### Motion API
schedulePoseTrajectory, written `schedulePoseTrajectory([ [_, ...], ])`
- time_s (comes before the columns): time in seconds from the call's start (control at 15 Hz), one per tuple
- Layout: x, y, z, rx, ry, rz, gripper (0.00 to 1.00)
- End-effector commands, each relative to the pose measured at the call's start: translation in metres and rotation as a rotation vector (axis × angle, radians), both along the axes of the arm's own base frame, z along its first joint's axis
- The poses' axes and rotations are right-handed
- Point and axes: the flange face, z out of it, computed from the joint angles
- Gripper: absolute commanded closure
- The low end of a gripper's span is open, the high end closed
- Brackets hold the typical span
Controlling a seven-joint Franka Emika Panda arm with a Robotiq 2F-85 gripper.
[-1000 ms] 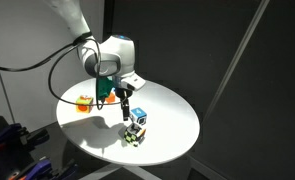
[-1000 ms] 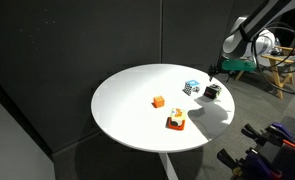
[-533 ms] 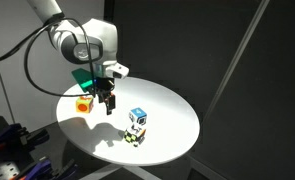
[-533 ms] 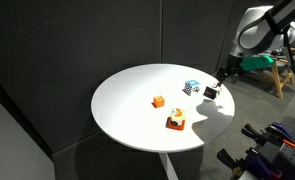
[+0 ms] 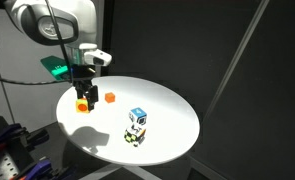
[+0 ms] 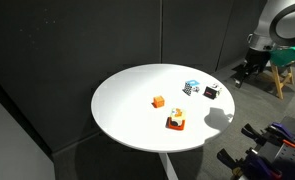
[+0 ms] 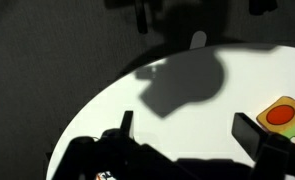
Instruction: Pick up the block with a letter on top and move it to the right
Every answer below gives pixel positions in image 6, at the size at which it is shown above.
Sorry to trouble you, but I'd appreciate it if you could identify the black soft letter A block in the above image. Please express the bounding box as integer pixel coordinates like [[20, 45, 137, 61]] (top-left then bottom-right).
[[202, 82, 223, 101]]

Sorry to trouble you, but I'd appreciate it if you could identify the small orange wooden cube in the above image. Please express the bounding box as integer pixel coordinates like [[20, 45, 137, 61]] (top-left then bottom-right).
[[152, 95, 166, 109]]

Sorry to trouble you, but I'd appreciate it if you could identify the blue soft number 4 block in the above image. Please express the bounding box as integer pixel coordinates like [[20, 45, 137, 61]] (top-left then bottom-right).
[[182, 79, 202, 97]]

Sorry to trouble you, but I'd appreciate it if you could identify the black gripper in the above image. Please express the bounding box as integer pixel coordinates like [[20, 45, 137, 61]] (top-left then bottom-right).
[[230, 48, 272, 90]]

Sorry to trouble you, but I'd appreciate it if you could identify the wooden sawhorse stool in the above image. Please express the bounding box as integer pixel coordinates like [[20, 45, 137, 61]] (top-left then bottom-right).
[[269, 63, 295, 101]]

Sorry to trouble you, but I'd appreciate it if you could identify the white table pedestal leg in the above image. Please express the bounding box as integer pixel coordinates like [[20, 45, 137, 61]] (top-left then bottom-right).
[[158, 152, 180, 180]]

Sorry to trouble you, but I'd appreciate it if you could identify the purple clamp with orange tip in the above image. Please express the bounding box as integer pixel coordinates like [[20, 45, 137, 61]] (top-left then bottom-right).
[[265, 121, 295, 149]]

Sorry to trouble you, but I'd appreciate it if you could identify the large purple black clamp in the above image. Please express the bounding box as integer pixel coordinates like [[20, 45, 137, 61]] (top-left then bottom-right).
[[216, 147, 284, 180]]

